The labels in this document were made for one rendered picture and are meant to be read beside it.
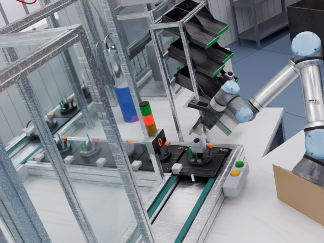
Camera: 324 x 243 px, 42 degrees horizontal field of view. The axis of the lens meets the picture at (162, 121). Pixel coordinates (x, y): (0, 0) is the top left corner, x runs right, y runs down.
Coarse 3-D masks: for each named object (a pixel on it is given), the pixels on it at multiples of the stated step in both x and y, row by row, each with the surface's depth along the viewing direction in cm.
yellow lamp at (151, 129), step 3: (153, 123) 200; (147, 126) 200; (150, 126) 200; (153, 126) 200; (147, 129) 201; (150, 129) 200; (153, 129) 201; (156, 129) 202; (147, 132) 203; (150, 132) 201; (153, 132) 201
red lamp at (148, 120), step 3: (150, 114) 198; (144, 117) 198; (147, 117) 197; (150, 117) 198; (144, 120) 199; (147, 120) 198; (150, 120) 198; (153, 120) 200; (144, 123) 201; (147, 123) 199; (150, 123) 199
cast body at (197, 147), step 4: (196, 140) 219; (200, 140) 220; (192, 144) 220; (196, 144) 218; (200, 144) 219; (204, 144) 221; (192, 148) 221; (196, 148) 220; (200, 148) 219; (204, 148) 221; (192, 152) 223; (196, 152) 221; (200, 152) 220
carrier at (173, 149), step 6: (162, 150) 239; (168, 150) 237; (174, 150) 239; (180, 150) 238; (162, 156) 233; (168, 156) 233; (174, 156) 234; (180, 156) 234; (162, 162) 232; (168, 162) 230; (174, 162) 229; (162, 168) 227; (168, 168) 225
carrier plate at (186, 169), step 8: (216, 152) 227; (224, 152) 225; (184, 160) 228; (216, 160) 221; (184, 168) 222; (192, 168) 220; (200, 168) 218; (208, 168) 217; (216, 168) 215; (208, 176) 213
